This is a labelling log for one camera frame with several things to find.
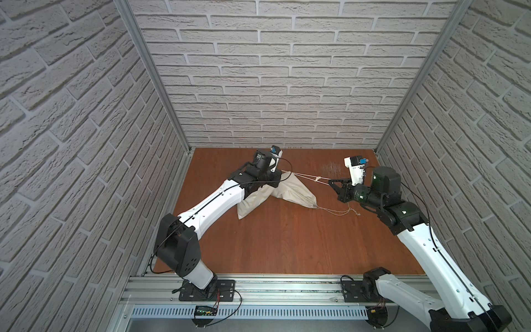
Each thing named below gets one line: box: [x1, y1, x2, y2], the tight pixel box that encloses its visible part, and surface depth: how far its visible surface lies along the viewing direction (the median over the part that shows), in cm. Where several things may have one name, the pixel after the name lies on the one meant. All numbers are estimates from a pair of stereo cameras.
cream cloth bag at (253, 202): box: [237, 186, 279, 220], surface depth 90 cm
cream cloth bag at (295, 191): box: [271, 170, 361, 216], surface depth 96 cm
